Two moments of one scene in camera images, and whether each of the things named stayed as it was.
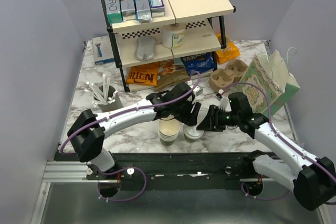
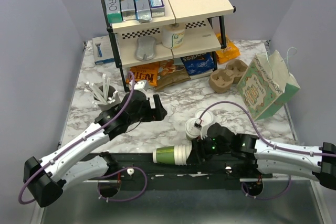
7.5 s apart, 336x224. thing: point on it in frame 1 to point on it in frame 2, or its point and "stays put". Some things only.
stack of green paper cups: [168, 131] to [178, 155]
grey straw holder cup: [107, 98] stays put
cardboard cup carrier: [233, 73] stays put
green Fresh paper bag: [269, 72] stays put
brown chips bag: [170, 72] stays put
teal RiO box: [113, 2] stays put
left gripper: [190, 119] to [159, 113]
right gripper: [210, 124] to [198, 151]
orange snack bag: [146, 74] stays put
